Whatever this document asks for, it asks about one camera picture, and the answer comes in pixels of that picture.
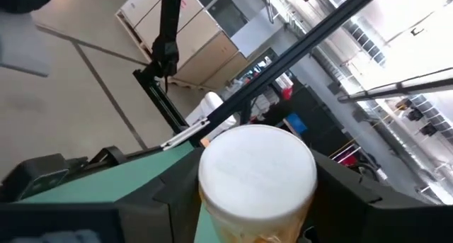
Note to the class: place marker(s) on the white plastic container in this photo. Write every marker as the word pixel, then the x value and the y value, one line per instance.
pixel 210 108

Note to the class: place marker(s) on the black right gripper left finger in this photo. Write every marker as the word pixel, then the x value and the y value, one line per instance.
pixel 163 214

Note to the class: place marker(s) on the blue box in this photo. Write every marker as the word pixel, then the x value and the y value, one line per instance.
pixel 296 124

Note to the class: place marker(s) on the green table mat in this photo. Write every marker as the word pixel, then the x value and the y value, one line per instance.
pixel 106 179

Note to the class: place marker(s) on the beige storage cabinet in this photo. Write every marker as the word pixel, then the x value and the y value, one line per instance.
pixel 201 48

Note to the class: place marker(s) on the orange bottle with white cap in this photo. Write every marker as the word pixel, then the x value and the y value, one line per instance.
pixel 256 172

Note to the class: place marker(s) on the grey flat panel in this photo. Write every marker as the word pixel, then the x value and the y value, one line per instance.
pixel 21 44

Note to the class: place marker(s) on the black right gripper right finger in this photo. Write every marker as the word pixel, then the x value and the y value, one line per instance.
pixel 371 221

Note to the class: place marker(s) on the black table-level camera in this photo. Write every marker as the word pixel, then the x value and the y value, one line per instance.
pixel 32 179

